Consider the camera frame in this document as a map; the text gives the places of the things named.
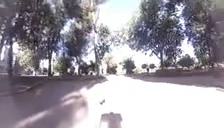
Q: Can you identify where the pale paved path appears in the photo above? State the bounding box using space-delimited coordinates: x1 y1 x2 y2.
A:
0 73 224 128

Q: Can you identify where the row of trees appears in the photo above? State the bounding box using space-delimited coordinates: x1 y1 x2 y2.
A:
0 0 224 77

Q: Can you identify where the row of bushes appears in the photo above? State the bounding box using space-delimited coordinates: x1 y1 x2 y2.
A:
54 53 198 76

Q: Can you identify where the dirt ground strip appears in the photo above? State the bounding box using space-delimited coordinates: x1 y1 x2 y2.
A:
0 74 105 98

